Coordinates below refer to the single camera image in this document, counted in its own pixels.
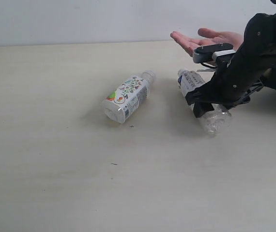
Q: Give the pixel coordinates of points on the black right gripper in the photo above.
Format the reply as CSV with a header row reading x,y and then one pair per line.
x,y
233,78

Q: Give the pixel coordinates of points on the open bare human hand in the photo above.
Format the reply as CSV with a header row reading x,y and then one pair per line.
x,y
209,37

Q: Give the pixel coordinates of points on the clear bottle blue white label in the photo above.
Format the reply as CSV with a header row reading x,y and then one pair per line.
x,y
212,117

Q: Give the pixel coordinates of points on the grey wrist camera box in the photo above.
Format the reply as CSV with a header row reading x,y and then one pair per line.
x,y
208,53

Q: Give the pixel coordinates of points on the square bottle with floral label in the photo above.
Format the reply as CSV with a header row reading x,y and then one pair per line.
x,y
128,97

